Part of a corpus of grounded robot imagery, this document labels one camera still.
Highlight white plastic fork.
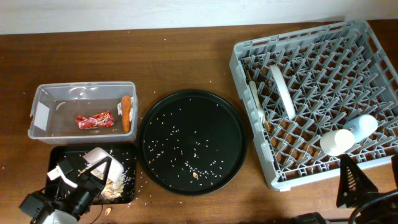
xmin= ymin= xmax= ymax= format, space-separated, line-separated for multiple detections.
xmin=249 ymin=80 xmax=266 ymax=124

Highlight white round plate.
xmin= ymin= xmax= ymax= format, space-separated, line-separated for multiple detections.
xmin=270 ymin=65 xmax=295 ymax=120

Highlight white cup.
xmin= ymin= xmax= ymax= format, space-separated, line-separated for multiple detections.
xmin=320 ymin=129 xmax=355 ymax=156

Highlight clear plastic bin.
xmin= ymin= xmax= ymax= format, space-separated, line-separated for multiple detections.
xmin=28 ymin=82 xmax=138 ymax=145

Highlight orange carrot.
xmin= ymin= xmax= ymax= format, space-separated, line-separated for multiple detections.
xmin=121 ymin=95 xmax=131 ymax=133

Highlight white tissue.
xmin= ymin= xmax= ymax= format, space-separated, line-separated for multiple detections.
xmin=117 ymin=97 xmax=134 ymax=122

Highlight red snack wrapper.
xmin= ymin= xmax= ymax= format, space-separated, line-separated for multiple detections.
xmin=76 ymin=111 xmax=114 ymax=129

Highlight light blue cup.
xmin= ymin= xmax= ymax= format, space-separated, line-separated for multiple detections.
xmin=343 ymin=114 xmax=378 ymax=143

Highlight black rectangular tray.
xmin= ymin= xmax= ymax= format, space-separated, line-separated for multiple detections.
xmin=48 ymin=142 xmax=137 ymax=205

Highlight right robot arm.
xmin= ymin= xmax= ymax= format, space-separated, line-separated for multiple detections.
xmin=336 ymin=154 xmax=397 ymax=224

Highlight pink bowl with scraps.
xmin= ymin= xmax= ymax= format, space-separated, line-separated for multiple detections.
xmin=83 ymin=147 xmax=124 ymax=182

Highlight black object at bottom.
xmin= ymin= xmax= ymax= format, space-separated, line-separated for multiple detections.
xmin=291 ymin=212 xmax=326 ymax=224

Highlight peanut on table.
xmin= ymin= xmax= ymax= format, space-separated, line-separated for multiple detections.
xmin=104 ymin=208 xmax=111 ymax=216

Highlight wooden chopstick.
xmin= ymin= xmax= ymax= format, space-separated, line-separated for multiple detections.
xmin=246 ymin=70 xmax=271 ymax=132

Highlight grey dishwasher rack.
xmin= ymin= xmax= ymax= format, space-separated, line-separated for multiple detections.
xmin=229 ymin=21 xmax=397 ymax=191

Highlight round black serving tray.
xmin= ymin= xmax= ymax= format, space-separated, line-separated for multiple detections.
xmin=137 ymin=90 xmax=248 ymax=196

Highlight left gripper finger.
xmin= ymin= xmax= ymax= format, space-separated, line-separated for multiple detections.
xmin=82 ymin=157 xmax=112 ymax=190
xmin=63 ymin=156 xmax=87 ymax=174

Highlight food scraps pile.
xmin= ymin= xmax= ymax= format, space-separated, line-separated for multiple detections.
xmin=95 ymin=174 xmax=125 ymax=201

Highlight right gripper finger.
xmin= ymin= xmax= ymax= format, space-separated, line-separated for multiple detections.
xmin=391 ymin=155 xmax=398 ymax=180
xmin=336 ymin=154 xmax=378 ymax=208

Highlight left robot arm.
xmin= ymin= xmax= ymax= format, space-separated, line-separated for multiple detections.
xmin=19 ymin=156 xmax=113 ymax=223

